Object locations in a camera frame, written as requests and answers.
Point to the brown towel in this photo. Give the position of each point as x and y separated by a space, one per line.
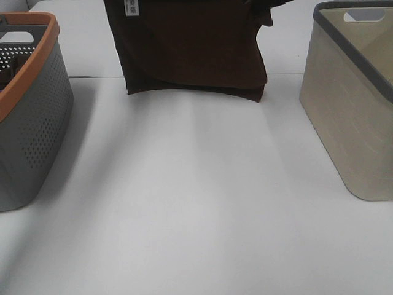
197 45

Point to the beige basket with grey rim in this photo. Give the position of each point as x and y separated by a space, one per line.
347 92

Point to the grey basket with orange rim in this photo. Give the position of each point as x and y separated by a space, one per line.
36 104

